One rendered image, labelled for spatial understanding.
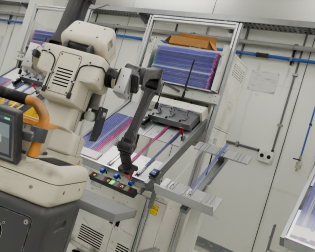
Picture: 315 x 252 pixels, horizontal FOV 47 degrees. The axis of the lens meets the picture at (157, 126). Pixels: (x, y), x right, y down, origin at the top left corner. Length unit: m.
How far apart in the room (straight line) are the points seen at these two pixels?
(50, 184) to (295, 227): 1.16
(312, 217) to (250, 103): 2.27
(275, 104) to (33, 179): 3.09
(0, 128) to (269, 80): 3.21
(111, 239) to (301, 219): 1.30
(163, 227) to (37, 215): 1.36
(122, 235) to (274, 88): 2.25
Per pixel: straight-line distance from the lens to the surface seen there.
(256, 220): 3.87
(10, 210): 1.22
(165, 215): 2.39
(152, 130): 2.50
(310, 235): 1.83
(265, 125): 3.91
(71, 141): 1.55
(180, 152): 2.30
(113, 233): 2.60
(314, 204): 1.96
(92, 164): 2.33
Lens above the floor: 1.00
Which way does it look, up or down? 1 degrees up
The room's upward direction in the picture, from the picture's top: 17 degrees clockwise
